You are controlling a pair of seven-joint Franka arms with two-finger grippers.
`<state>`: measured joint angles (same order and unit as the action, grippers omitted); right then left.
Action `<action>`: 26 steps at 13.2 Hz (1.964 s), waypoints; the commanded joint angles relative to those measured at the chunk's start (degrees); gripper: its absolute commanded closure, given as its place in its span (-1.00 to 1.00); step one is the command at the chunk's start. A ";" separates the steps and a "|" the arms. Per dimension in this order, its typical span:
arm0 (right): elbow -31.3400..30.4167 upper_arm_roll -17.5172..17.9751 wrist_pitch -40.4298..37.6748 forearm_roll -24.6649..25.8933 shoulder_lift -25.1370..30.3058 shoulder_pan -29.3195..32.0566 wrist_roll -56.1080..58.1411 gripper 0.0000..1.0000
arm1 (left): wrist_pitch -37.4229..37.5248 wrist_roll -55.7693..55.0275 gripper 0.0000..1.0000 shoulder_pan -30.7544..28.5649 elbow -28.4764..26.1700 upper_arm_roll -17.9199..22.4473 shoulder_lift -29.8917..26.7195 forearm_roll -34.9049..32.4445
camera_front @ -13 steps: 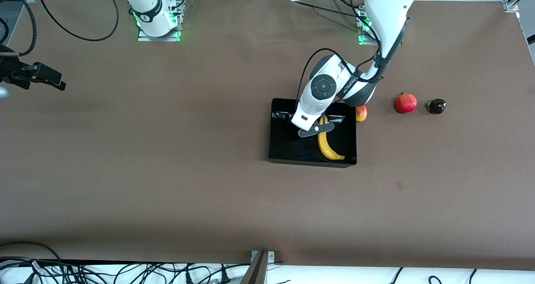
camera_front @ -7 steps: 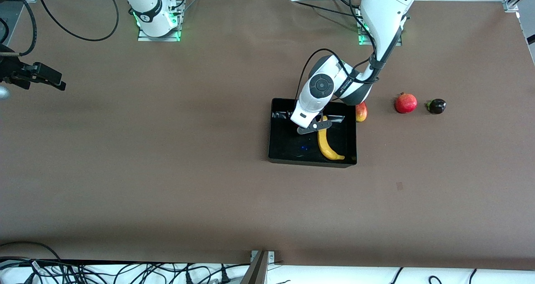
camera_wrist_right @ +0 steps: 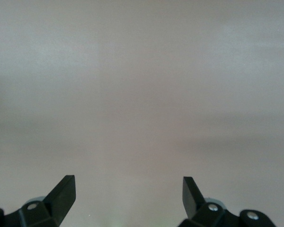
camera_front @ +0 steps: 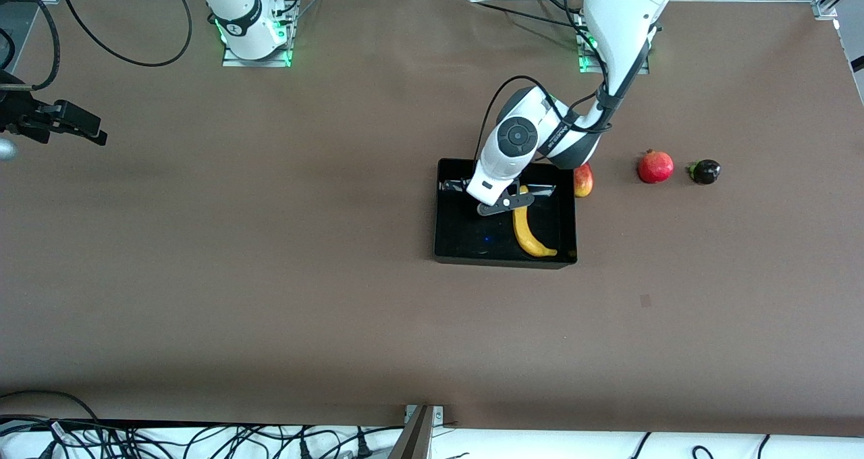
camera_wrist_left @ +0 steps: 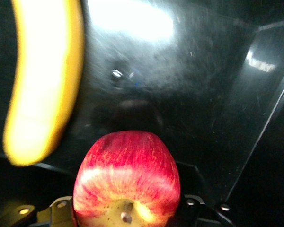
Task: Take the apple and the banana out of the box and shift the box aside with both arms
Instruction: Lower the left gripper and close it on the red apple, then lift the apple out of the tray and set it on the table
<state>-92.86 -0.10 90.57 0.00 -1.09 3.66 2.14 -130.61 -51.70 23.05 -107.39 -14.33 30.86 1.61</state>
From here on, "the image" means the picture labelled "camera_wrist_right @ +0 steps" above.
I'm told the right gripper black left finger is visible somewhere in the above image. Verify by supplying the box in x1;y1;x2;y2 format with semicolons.
0;175;77;227

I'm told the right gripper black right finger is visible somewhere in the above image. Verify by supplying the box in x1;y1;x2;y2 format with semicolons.
177;176;277;227

